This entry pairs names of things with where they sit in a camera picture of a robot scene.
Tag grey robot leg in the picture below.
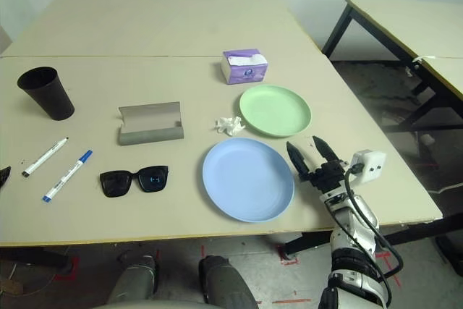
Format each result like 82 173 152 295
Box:
198 255 260 309
106 254 160 305

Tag black plastic cup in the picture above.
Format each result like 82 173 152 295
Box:
17 66 76 122

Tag white marker blue cap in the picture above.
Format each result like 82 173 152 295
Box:
41 149 93 203

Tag white tie on side table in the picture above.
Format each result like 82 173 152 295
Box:
404 54 438 77

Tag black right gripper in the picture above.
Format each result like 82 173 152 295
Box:
286 135 354 194

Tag white tissue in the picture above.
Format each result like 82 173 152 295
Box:
214 116 245 138

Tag white marker black cap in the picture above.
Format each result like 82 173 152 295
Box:
21 137 70 179

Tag black sunglasses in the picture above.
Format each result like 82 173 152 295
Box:
99 165 170 199

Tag purple tissue pack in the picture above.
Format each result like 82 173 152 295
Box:
220 49 269 86

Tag grey robot torso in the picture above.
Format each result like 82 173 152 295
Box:
92 297 203 309

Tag grey robot right leg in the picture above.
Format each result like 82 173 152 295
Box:
198 255 260 309

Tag beige side table black frame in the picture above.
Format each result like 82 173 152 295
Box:
321 0 463 135

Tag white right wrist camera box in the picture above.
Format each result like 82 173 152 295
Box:
349 148 387 183

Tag grey robot left leg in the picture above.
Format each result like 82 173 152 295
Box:
106 254 160 305

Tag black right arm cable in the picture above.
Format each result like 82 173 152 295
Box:
343 164 404 309

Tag grey glasses case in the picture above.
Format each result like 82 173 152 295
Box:
117 101 185 147

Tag green plate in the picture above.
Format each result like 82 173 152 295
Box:
239 84 313 139

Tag blue plate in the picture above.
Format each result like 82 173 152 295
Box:
202 137 295 223

